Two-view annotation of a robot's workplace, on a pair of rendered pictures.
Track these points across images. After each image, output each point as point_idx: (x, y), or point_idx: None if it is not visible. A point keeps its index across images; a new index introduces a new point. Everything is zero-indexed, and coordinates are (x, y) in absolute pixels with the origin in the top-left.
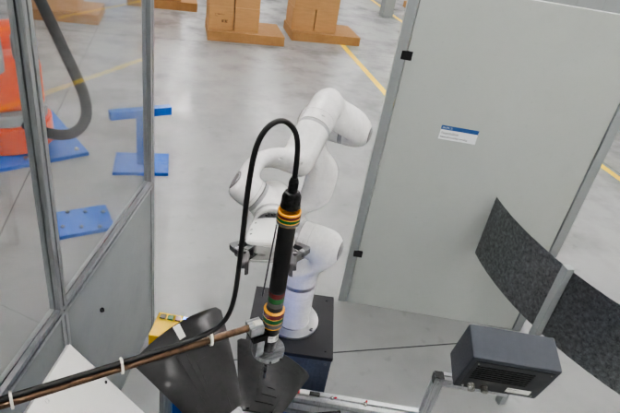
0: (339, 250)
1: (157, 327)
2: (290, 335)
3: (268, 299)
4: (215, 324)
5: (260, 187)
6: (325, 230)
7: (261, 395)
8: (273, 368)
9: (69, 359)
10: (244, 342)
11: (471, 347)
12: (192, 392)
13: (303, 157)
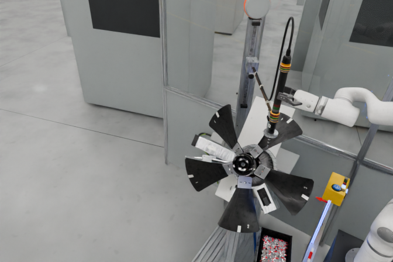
0: (382, 227)
1: (337, 175)
2: (348, 257)
3: None
4: (294, 132)
5: (340, 95)
6: None
7: (276, 178)
8: (293, 190)
9: (289, 110)
10: (310, 182)
11: None
12: None
13: (371, 105)
